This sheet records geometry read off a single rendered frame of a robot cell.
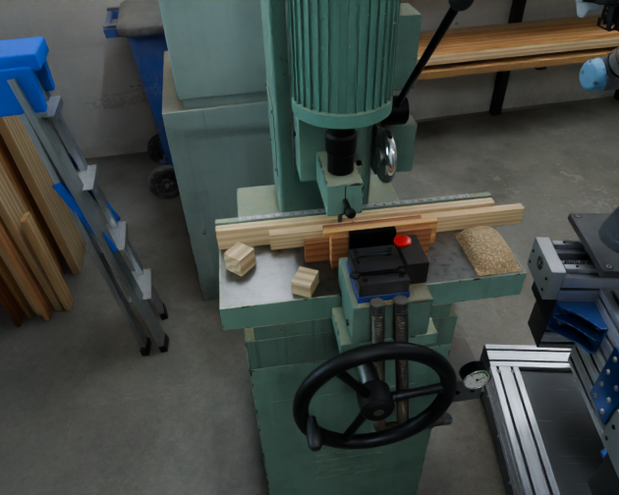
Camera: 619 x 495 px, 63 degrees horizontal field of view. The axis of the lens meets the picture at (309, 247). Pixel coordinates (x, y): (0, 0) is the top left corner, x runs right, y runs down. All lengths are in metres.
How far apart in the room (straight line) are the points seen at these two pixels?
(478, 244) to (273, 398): 0.55
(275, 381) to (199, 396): 0.86
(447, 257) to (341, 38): 0.50
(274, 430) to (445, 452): 0.73
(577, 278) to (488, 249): 0.34
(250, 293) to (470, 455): 1.10
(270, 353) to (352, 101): 0.52
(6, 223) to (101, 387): 0.71
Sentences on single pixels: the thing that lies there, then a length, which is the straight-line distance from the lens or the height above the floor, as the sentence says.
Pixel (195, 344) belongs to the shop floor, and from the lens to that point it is 2.12.
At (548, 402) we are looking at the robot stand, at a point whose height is 0.21.
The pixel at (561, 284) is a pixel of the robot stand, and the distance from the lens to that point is 1.34.
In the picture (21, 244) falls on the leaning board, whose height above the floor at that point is 0.38.
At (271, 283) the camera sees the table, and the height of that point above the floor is 0.90.
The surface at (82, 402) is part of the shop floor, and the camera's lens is 2.09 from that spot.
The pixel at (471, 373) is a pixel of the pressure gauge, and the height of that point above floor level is 0.69.
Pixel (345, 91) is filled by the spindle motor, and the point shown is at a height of 1.26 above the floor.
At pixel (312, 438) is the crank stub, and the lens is 0.88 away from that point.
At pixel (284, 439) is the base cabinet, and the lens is 1.32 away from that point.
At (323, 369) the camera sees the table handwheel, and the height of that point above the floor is 0.92.
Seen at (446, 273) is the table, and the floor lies 0.90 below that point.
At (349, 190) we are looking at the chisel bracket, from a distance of 0.96.
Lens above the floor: 1.57
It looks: 39 degrees down
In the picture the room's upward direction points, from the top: 2 degrees counter-clockwise
